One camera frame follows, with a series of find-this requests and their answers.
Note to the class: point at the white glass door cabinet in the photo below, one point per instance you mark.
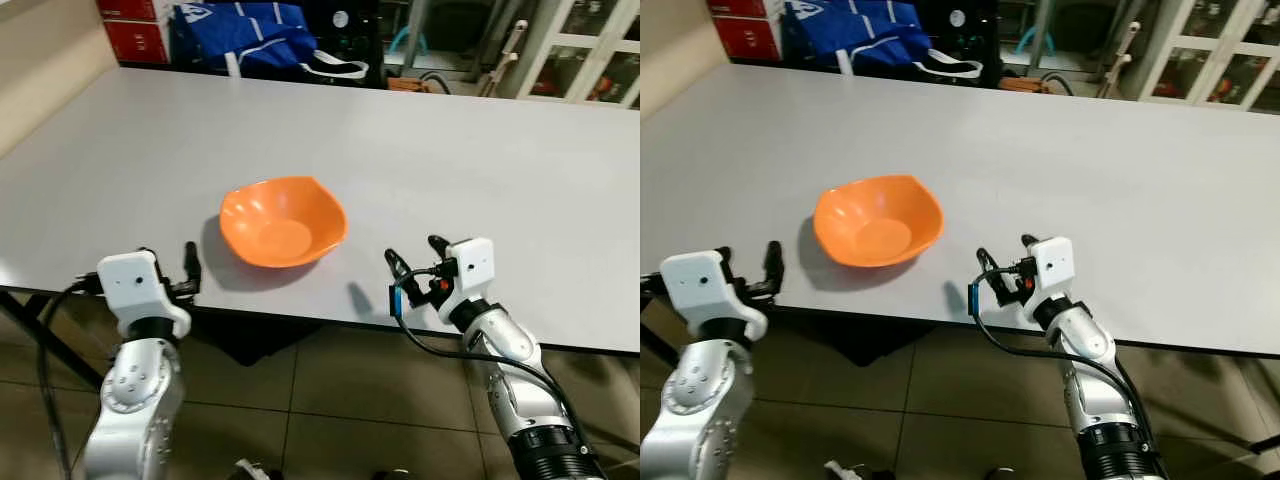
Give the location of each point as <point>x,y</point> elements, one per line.
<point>548,40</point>
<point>1165,40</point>

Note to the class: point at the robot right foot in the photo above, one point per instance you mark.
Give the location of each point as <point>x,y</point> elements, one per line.
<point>392,474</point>
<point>1002,473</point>

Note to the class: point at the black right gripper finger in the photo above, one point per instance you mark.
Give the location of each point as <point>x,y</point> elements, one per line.
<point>438,245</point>
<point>398,264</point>
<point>1030,243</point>
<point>989,263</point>

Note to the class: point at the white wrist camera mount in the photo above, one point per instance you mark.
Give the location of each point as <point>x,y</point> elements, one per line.
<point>472,268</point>
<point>135,285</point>
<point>700,285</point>
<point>1052,265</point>

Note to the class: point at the black bag with white trim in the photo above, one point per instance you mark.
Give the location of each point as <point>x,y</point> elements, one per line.
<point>338,70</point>
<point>950,68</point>

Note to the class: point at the red cardboard box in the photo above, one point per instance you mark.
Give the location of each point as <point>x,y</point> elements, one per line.
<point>128,9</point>
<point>735,7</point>

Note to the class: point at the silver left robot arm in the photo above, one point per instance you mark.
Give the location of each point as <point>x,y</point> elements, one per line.
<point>700,400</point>
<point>135,400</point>

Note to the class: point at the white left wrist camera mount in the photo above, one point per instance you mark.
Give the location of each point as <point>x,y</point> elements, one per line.
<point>135,285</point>
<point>700,285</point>

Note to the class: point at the blue fabric bag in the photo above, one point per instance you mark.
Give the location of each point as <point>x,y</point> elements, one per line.
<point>850,28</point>
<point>240,30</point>

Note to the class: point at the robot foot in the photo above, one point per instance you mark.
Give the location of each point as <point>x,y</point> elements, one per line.
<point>1002,473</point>
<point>842,470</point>
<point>392,474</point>
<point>252,470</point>

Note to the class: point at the orange plastic bowl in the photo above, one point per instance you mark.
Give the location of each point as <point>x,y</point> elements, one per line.
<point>285,225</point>
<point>880,225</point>

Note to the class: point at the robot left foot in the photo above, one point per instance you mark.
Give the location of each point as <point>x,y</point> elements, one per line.
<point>252,470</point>
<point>842,470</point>

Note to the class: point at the red box with white print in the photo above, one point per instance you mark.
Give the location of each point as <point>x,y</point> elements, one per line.
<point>135,42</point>
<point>748,38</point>

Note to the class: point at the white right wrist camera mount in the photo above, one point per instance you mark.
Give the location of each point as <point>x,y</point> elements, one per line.
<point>472,268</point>
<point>1052,265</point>

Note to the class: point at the black metal table leg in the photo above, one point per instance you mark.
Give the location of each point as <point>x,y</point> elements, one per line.
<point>70,360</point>

